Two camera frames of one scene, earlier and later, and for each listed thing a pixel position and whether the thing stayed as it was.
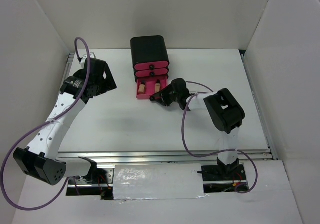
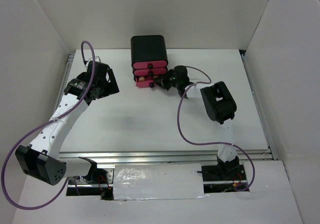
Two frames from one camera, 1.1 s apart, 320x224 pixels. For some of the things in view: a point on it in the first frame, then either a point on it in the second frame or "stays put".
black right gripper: [164, 99] → [164, 79]
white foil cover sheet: [137, 182] stays put
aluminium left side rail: [68, 65] stays put
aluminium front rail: [167, 156] stays put
